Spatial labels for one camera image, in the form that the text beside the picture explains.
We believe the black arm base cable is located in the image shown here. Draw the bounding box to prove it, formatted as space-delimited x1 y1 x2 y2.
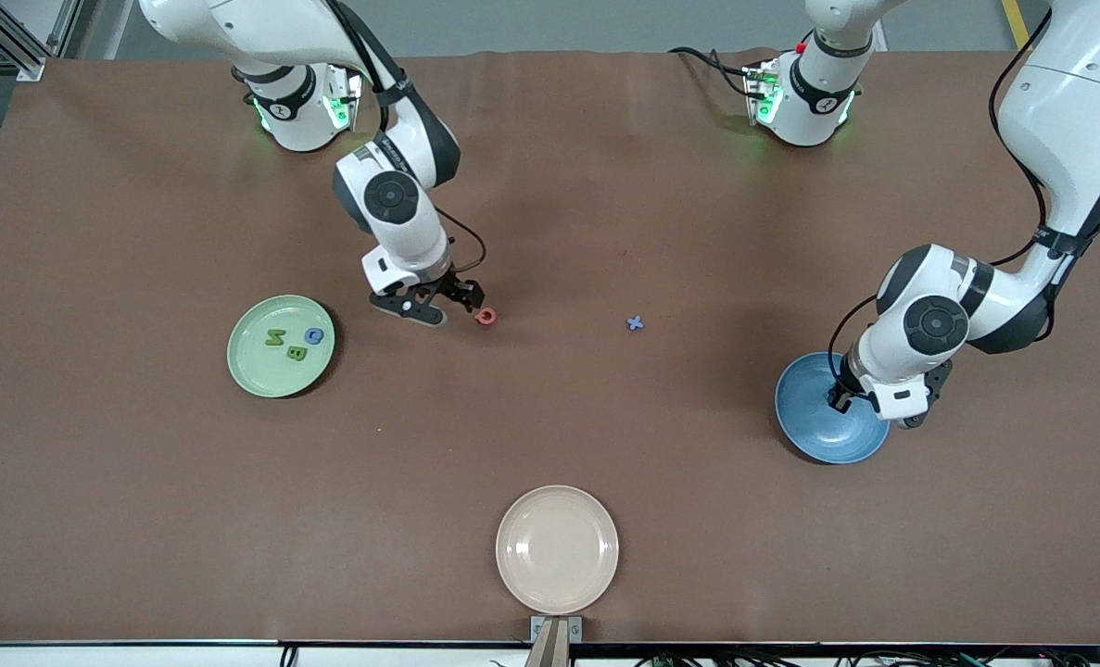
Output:
668 46 754 98

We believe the brown table cover mat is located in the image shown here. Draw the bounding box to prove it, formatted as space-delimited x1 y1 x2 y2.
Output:
0 48 1100 645

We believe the beige plate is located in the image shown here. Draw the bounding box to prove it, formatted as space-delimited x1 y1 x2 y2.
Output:
495 485 621 616

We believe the blue plate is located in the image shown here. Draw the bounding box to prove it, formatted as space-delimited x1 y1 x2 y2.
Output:
774 351 892 465

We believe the aluminium frame profile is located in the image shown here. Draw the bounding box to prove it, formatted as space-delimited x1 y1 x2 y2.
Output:
0 0 82 80

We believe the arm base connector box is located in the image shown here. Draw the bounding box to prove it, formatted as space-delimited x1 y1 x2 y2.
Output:
742 57 784 126
322 63 365 132

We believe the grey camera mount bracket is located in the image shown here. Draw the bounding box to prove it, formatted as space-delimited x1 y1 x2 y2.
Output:
526 615 585 667

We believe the light green plate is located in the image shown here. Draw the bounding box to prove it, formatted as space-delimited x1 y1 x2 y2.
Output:
226 295 336 399

